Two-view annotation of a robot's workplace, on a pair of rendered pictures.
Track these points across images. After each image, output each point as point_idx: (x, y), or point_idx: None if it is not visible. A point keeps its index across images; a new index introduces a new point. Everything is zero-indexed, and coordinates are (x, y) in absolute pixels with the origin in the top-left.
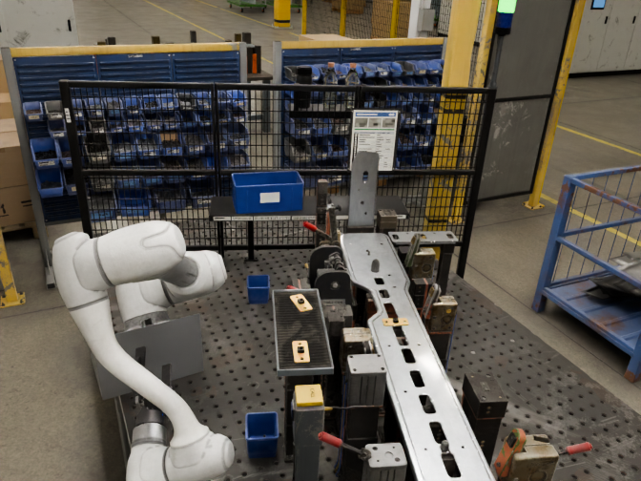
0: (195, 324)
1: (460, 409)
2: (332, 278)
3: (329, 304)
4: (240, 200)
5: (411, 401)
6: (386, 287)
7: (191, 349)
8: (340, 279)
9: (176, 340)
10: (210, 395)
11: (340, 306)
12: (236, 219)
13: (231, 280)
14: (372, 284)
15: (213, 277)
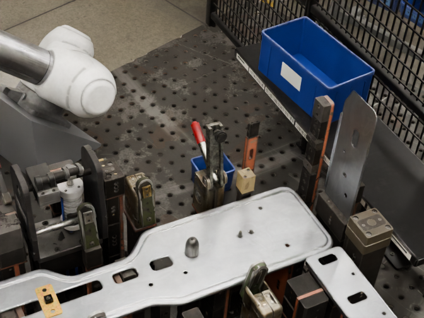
0: (28, 129)
1: None
2: (16, 179)
3: (19, 209)
4: (263, 55)
5: None
6: (144, 275)
7: (27, 151)
8: (19, 188)
9: (15, 130)
10: (0, 204)
11: (12, 219)
12: (252, 74)
13: (239, 146)
14: (144, 257)
15: (68, 98)
